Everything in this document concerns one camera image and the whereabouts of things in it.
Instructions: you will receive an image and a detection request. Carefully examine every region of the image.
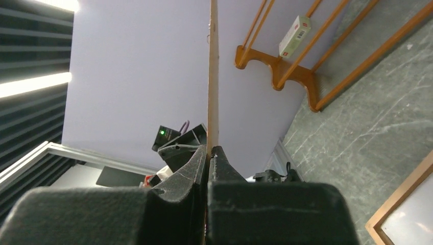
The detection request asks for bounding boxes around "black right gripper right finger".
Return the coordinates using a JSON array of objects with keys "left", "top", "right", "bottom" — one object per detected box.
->
[{"left": 206, "top": 146, "right": 359, "bottom": 244}]

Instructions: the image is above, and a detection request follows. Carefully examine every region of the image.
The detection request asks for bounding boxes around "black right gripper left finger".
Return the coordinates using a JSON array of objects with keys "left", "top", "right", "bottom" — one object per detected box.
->
[{"left": 1, "top": 145, "right": 207, "bottom": 244}]

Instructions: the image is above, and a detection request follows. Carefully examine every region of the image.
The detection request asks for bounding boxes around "brown frame backing board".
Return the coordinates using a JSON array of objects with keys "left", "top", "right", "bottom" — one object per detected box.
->
[{"left": 207, "top": 0, "right": 219, "bottom": 159}]

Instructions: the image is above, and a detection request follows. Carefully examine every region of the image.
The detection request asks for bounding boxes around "glossy plant photo print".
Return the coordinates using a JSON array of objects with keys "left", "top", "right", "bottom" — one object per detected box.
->
[{"left": 381, "top": 175, "right": 432, "bottom": 245}]

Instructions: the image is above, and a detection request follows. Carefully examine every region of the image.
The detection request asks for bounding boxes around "wooden picture frame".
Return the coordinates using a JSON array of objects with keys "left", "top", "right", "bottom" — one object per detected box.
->
[{"left": 365, "top": 152, "right": 432, "bottom": 244}]

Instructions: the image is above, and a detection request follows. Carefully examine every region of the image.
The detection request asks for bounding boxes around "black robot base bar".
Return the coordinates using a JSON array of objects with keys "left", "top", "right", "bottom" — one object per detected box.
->
[{"left": 253, "top": 161, "right": 303, "bottom": 183}]

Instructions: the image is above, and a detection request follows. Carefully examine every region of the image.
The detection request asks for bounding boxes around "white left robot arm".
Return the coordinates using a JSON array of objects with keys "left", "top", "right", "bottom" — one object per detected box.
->
[{"left": 141, "top": 120, "right": 207, "bottom": 187}]

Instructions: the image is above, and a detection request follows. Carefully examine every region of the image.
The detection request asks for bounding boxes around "orange wooden shelf rack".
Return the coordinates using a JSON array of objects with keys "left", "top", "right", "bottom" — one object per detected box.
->
[{"left": 234, "top": 1, "right": 432, "bottom": 112}]

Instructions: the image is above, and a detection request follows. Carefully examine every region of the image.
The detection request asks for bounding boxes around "small white cardboard box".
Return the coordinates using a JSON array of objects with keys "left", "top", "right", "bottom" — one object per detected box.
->
[{"left": 279, "top": 16, "right": 311, "bottom": 59}]

